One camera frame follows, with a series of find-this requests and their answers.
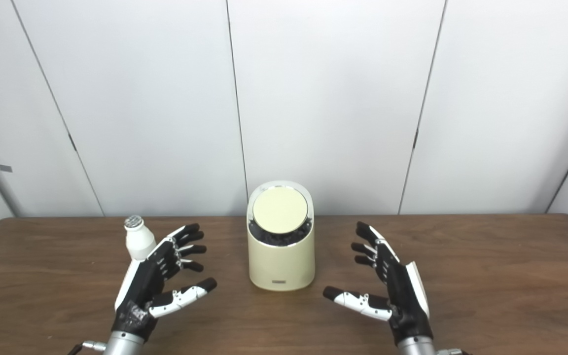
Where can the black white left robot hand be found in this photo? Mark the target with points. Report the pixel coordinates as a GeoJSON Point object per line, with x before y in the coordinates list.
{"type": "Point", "coordinates": [141, 286]}

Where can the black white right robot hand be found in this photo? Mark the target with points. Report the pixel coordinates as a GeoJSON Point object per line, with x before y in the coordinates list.
{"type": "Point", "coordinates": [405, 296]}

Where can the small white plastic bottle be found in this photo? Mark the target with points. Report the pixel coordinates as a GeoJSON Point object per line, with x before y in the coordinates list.
{"type": "Point", "coordinates": [138, 244]}

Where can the cream-colored bin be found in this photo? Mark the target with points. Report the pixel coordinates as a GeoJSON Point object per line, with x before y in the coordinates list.
{"type": "Point", "coordinates": [280, 264]}

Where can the round cream bin lid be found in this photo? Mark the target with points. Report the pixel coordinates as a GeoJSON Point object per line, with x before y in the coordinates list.
{"type": "Point", "coordinates": [280, 209]}

